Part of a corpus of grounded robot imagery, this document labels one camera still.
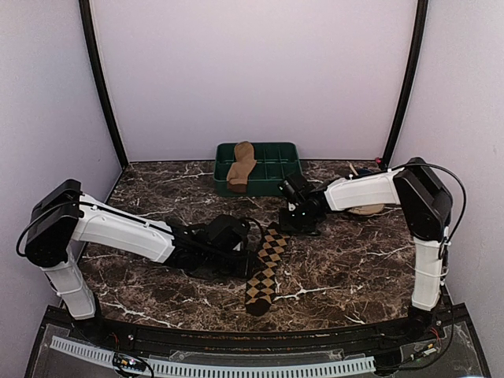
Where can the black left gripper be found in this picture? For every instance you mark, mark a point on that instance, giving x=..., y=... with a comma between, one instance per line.
x=245, y=266

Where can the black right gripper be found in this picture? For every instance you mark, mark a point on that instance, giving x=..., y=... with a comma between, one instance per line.
x=286, y=225

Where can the brown argyle sock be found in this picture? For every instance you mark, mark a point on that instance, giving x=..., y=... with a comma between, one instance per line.
x=261, y=288

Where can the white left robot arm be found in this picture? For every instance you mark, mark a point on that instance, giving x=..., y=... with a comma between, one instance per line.
x=68, y=215

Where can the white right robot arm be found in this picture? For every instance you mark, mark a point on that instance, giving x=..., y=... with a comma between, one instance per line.
x=425, y=200

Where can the green compartment tray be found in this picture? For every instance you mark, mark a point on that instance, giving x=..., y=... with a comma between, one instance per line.
x=275, y=161

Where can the cream floral plate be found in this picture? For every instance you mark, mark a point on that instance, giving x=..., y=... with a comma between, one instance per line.
x=368, y=210

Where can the wooden spoon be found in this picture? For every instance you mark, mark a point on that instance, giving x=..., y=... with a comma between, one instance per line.
x=353, y=170

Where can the dark blue mug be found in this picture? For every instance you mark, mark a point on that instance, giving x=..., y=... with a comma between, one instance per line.
x=365, y=172

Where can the tan brown sock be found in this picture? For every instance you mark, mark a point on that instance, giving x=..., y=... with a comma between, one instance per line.
x=238, y=174

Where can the small circuit board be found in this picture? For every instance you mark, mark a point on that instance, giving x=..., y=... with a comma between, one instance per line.
x=126, y=363

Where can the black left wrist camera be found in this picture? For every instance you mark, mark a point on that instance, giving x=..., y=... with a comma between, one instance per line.
x=226, y=232

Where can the white slotted cable duct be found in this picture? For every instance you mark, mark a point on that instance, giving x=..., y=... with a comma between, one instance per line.
x=157, y=367

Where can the black front table rail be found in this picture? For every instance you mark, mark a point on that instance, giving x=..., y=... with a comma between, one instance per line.
x=157, y=340

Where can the black right frame post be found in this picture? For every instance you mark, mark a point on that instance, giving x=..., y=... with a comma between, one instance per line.
x=407, y=83

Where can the black frame post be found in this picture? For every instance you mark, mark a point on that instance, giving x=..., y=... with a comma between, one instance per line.
x=100, y=82
x=407, y=83

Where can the black left frame post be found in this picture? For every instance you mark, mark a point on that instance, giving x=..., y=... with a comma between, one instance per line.
x=100, y=82

